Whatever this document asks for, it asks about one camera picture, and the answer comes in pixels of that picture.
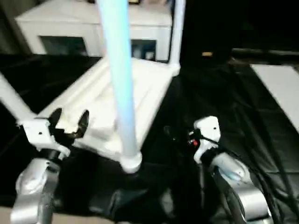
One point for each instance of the white cabinet with glass doors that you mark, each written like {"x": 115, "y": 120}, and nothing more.
{"x": 70, "y": 23}

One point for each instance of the grey curtain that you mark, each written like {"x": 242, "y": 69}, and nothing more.
{"x": 9, "y": 28}

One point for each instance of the white flat board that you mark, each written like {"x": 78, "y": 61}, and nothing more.
{"x": 280, "y": 88}

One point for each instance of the long black bar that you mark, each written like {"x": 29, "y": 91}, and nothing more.
{"x": 264, "y": 50}

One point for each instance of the white plastic table top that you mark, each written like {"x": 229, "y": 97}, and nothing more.
{"x": 98, "y": 93}

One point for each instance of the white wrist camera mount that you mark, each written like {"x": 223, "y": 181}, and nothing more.
{"x": 208, "y": 126}
{"x": 37, "y": 133}

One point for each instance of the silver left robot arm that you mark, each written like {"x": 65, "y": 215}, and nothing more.
{"x": 30, "y": 182}

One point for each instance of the small yellow-brown block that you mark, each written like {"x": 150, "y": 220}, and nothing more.
{"x": 207, "y": 53}

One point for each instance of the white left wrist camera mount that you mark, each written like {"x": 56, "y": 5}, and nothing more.
{"x": 37, "y": 133}

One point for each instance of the black work mat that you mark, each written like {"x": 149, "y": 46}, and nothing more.
{"x": 222, "y": 93}

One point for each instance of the white plastic table leg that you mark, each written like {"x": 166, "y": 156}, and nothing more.
{"x": 121, "y": 70}
{"x": 178, "y": 35}
{"x": 14, "y": 98}

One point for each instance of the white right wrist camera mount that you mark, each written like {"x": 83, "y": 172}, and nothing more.
{"x": 208, "y": 126}

